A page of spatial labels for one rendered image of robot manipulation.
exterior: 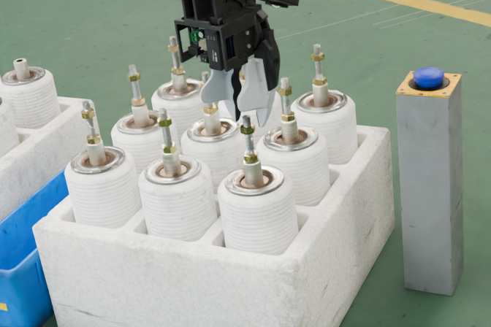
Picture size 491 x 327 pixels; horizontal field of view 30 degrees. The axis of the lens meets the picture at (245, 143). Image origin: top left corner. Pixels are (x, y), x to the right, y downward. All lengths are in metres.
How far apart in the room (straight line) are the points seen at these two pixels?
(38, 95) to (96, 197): 0.38
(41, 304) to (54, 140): 0.31
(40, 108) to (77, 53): 0.84
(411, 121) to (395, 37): 1.05
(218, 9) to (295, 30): 1.35
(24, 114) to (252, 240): 0.59
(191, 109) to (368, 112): 0.57
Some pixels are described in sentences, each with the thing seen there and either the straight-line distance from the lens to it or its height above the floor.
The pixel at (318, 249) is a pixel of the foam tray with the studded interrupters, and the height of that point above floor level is 0.16.
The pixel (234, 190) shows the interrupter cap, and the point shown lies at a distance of 1.13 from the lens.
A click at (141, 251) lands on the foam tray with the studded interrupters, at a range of 1.20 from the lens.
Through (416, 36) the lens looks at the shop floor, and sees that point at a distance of 2.25.
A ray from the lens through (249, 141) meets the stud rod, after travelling 1.12.
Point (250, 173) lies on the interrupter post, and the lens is 1.13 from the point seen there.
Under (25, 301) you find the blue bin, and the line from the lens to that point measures 1.36.
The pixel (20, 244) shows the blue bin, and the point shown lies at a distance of 1.49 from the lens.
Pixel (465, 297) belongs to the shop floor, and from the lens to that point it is 1.35.
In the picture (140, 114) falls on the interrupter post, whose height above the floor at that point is 0.27.
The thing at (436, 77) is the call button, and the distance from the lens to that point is 1.20.
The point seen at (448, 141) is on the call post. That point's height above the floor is 0.25.
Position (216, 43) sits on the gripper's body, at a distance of 1.01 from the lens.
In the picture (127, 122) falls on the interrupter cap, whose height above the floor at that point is 0.25.
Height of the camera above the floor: 0.81
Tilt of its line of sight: 27 degrees down
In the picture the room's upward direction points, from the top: 7 degrees counter-clockwise
